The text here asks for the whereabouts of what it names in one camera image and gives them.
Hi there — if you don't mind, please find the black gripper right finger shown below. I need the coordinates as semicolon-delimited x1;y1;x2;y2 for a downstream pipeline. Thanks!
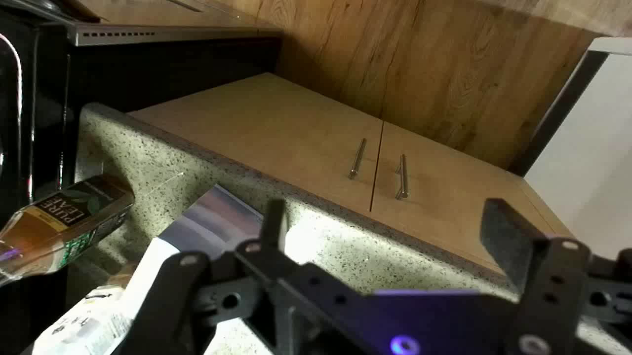
481;198;632;355

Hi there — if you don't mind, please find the wooden lower cabinet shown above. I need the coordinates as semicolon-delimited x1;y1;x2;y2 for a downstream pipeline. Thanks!
127;72;575;279

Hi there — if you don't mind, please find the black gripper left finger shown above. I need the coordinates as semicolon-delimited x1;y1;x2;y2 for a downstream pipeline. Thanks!
117;198;372;355

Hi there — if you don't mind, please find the white appliance panel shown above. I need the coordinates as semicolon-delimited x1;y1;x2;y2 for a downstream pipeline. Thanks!
510;36;632;263

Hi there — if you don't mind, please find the metal cabinet handle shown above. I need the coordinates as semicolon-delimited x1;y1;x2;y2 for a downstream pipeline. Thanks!
346;137;370;182
394;153;412;202

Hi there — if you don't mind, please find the brown sauce bottle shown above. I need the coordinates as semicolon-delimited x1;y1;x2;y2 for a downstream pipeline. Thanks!
0;174;137;285

